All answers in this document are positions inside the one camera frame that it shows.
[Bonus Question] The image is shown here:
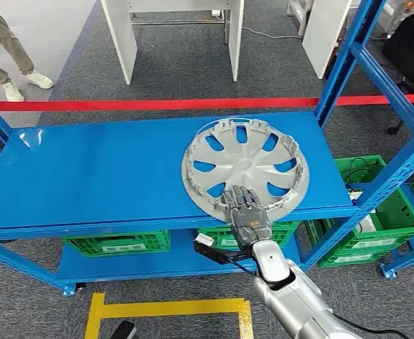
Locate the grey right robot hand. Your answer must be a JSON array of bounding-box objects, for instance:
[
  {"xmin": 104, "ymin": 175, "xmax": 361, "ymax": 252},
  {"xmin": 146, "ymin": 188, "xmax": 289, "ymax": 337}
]
[{"xmin": 221, "ymin": 185, "xmax": 273, "ymax": 250}]

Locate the silver plastic wheel cover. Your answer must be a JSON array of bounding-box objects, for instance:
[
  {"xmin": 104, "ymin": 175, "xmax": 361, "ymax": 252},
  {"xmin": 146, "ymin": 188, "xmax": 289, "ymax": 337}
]
[{"xmin": 181, "ymin": 117, "xmax": 310, "ymax": 223}]

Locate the white adapter box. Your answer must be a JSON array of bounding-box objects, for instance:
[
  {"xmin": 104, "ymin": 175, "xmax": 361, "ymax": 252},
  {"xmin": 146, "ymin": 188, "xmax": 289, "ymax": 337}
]
[{"xmin": 350, "ymin": 189, "xmax": 377, "ymax": 234}]

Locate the white board panel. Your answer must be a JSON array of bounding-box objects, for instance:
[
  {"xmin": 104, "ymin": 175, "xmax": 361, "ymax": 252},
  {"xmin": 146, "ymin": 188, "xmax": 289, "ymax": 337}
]
[{"xmin": 302, "ymin": 0, "xmax": 353, "ymax": 80}]

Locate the white furniture leg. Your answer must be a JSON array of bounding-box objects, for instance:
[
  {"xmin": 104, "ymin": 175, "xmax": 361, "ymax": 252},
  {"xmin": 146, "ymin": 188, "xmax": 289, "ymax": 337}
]
[{"xmin": 286, "ymin": 0, "xmax": 313, "ymax": 37}]

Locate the black office chair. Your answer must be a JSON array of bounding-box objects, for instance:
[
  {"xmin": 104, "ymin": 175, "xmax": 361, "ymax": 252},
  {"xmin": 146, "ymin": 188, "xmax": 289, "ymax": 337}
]
[{"xmin": 381, "ymin": 6, "xmax": 414, "ymax": 136}]

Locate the person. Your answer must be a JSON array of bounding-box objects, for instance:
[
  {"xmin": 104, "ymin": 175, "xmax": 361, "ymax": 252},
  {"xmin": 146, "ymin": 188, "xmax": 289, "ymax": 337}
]
[{"xmin": 0, "ymin": 0, "xmax": 54, "ymax": 103}]

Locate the black right camera bracket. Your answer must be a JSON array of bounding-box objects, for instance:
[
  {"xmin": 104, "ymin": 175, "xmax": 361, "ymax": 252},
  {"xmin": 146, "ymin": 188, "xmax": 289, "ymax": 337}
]
[{"xmin": 193, "ymin": 241, "xmax": 257, "ymax": 276}]

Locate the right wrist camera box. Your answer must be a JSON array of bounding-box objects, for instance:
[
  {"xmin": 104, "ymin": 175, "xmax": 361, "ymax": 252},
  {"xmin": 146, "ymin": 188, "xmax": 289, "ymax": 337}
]
[{"xmin": 194, "ymin": 233, "xmax": 215, "ymax": 249}]

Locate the black cable bundle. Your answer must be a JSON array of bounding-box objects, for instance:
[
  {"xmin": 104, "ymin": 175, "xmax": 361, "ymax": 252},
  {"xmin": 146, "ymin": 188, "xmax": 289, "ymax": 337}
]
[{"xmin": 341, "ymin": 157, "xmax": 382, "ymax": 186}]

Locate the white floor cable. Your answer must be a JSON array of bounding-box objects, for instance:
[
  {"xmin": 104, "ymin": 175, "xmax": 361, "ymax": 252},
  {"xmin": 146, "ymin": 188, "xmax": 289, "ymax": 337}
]
[{"xmin": 241, "ymin": 25, "xmax": 304, "ymax": 41}]

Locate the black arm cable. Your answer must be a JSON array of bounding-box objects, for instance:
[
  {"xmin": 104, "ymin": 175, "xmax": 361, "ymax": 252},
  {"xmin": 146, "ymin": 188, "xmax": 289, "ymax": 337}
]
[{"xmin": 334, "ymin": 314, "xmax": 411, "ymax": 339}]

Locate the white open desk frame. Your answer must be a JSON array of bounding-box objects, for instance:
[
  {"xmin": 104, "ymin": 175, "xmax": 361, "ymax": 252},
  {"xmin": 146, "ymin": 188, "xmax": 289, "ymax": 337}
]
[{"xmin": 101, "ymin": 0, "xmax": 245, "ymax": 86}]

